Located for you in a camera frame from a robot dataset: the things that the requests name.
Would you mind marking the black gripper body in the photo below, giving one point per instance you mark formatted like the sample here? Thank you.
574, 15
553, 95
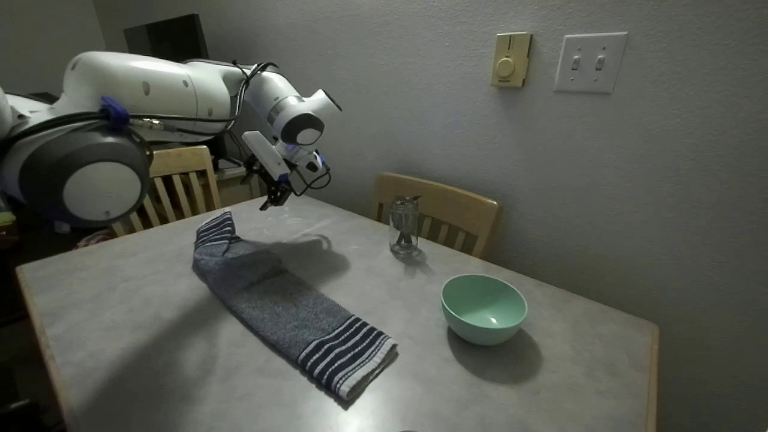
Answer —
305, 171

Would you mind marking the grey striped towel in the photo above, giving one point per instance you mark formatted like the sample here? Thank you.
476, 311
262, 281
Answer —
331, 345

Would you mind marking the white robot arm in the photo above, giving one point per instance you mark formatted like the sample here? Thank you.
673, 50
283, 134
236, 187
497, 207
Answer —
82, 156

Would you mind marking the wooden chair at table end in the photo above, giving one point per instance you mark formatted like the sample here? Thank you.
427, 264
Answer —
182, 183

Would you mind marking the teal ceramic bowl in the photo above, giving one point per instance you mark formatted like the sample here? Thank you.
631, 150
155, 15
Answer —
484, 311

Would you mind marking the beige thermostat dial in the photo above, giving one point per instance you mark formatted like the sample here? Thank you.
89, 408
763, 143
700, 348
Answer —
511, 59

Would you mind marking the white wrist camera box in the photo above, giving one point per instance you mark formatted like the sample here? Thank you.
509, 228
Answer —
268, 153

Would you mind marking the wooden chair by wall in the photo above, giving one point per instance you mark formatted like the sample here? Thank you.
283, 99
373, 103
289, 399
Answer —
451, 217

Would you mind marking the white double light switch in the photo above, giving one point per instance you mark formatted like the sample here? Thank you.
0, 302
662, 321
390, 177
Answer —
588, 63

